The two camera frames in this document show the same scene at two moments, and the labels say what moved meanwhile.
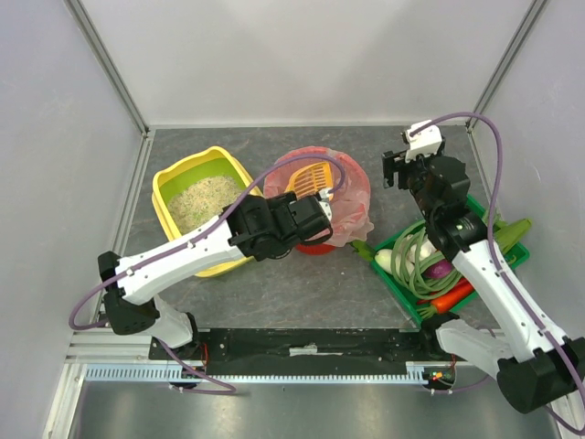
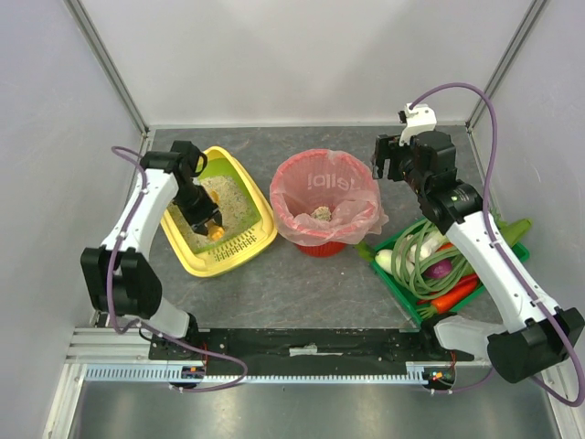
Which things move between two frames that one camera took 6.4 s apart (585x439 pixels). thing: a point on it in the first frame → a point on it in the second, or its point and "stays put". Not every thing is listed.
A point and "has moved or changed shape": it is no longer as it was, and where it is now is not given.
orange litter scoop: (311, 179) has moved or changed shape
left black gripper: (317, 216) → (206, 219)
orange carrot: (448, 300) stays put
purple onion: (438, 270) stays put
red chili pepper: (457, 284) stays put
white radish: (383, 257) stays put
